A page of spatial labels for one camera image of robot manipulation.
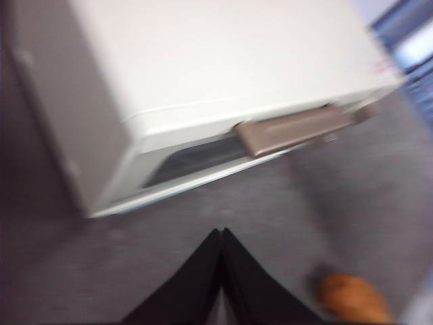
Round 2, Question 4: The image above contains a glass-windowed oven door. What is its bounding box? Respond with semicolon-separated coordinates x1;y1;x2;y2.
88;84;412;219

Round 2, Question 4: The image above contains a cream Toshiba toaster oven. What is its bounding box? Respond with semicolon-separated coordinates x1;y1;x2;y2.
6;0;412;219

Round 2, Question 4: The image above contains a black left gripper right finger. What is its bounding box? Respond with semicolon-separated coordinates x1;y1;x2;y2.
221;227;322;325

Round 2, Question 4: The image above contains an orange corn cob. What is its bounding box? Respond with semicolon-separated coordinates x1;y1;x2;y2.
317;273;396;325

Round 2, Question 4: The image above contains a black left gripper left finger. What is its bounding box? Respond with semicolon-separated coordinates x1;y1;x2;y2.
120;228;223;325

